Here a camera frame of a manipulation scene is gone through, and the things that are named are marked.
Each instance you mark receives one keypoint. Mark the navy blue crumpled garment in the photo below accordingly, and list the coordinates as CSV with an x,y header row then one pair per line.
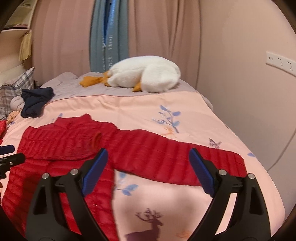
x,y
35,99

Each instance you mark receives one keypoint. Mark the plaid pillow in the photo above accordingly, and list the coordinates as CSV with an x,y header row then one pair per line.
x,y
14,88

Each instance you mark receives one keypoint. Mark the white wall socket strip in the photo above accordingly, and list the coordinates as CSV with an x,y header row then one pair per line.
x,y
281,62

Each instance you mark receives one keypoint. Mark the white plush goose toy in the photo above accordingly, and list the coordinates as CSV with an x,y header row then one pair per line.
x,y
153,74

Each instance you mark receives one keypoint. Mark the pink printed duvet cover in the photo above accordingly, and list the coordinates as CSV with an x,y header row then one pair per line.
x,y
148,139

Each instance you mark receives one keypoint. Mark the grey-pink rolled garment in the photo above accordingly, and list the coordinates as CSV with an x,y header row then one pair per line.
x,y
17,103

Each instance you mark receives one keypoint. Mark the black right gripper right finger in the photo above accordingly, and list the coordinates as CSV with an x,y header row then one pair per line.
x,y
237,210

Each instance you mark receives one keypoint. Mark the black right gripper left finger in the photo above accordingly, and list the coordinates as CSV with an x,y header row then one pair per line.
x,y
46,219

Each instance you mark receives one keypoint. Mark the small orange printed cloth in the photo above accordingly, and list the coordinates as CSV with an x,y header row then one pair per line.
x,y
11,117

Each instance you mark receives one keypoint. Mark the pink curtain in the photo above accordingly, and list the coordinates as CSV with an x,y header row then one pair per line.
x,y
84,36

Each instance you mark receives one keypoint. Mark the blue-grey lettered towel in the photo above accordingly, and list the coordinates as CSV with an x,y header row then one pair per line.
x,y
108,34

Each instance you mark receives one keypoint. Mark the wooden shelf unit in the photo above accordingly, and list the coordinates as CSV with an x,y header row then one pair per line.
x,y
16,18

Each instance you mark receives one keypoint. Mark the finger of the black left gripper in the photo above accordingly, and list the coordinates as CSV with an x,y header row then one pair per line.
x,y
6,149
15,159

